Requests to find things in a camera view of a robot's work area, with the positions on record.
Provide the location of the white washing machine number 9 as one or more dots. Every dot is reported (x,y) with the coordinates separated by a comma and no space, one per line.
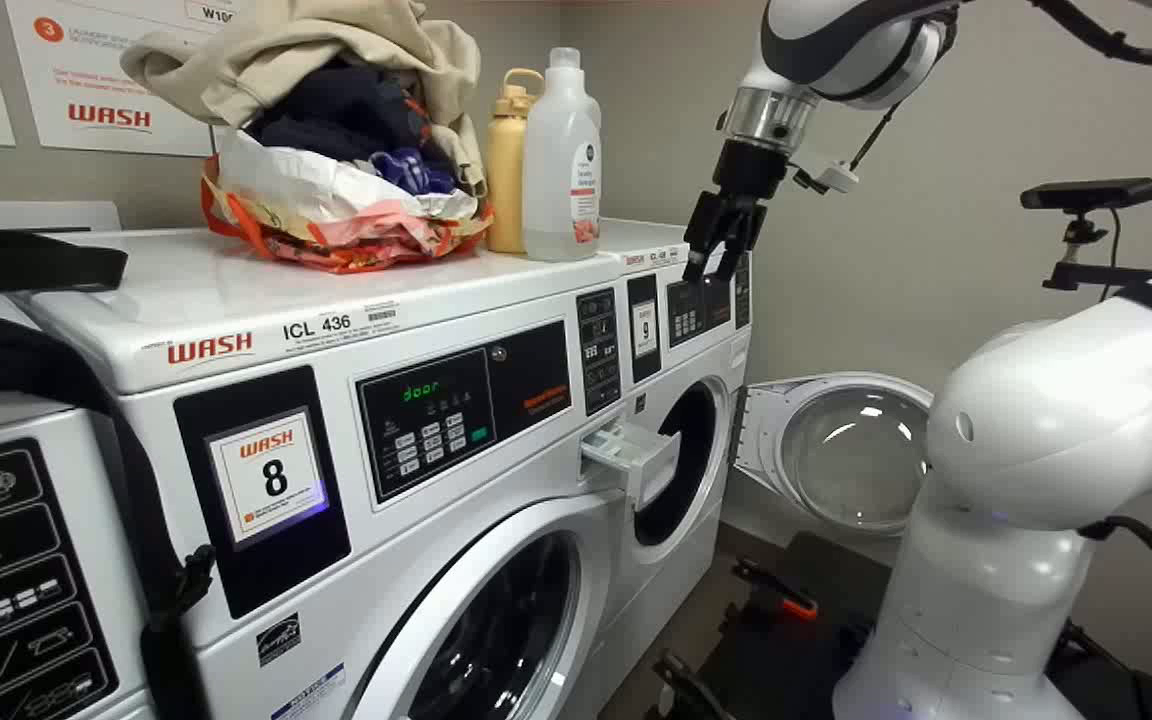
(698,345)

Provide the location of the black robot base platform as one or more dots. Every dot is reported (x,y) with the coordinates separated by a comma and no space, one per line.
(769,665)

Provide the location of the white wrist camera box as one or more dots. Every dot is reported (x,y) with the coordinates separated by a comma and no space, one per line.
(825,179)

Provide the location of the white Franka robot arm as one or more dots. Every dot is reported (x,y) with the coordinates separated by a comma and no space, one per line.
(1068,426)

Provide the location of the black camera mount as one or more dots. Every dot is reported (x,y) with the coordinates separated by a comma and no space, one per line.
(1083,273)

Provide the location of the open round washer door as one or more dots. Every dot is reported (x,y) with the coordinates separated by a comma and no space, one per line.
(857,453)

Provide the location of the wall poster with red print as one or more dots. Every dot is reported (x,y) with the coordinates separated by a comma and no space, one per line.
(98,81)

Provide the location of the black camera bar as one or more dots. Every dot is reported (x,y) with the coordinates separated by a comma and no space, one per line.
(1091,195)

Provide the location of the white open detergent drawer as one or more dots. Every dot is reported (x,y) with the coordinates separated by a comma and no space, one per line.
(629,460)

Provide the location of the white washing machine number 8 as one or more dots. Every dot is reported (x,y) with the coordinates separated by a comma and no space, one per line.
(336,321)

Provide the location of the dark navy garment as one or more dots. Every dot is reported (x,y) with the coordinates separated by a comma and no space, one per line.
(348,114)

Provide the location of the round washer door number 8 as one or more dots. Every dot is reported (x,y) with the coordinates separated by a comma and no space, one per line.
(496,627)

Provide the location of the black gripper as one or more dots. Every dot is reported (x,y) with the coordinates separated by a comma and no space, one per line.
(750,169)

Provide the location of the white washing machine without number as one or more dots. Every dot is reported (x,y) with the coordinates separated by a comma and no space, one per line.
(18,560)

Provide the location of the yellow plastic bottle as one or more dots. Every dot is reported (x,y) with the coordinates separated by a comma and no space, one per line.
(506,160)

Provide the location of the white laundry detergent bottle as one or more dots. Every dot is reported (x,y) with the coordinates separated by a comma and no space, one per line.
(563,160)

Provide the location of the beige garment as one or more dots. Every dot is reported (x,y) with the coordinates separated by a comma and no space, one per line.
(283,47)

